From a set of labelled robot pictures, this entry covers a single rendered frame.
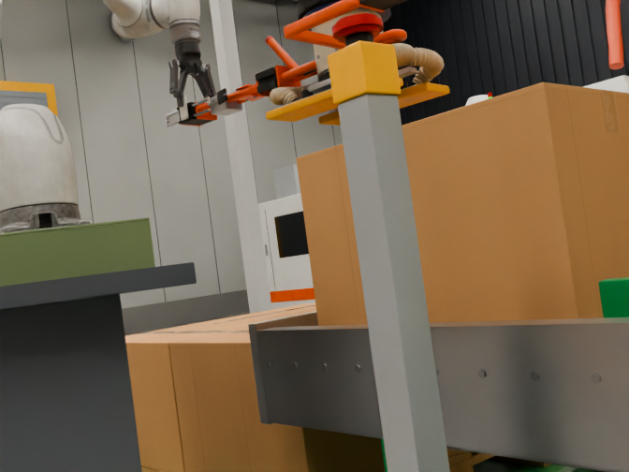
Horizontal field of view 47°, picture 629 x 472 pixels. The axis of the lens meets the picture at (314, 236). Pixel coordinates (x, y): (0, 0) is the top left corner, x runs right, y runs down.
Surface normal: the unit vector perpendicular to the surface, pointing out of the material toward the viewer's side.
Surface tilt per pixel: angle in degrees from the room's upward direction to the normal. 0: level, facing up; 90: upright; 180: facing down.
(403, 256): 90
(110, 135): 90
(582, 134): 90
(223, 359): 90
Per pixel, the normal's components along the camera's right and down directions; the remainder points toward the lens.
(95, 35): 0.65, -0.11
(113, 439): 0.36, -0.08
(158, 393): -0.76, 0.08
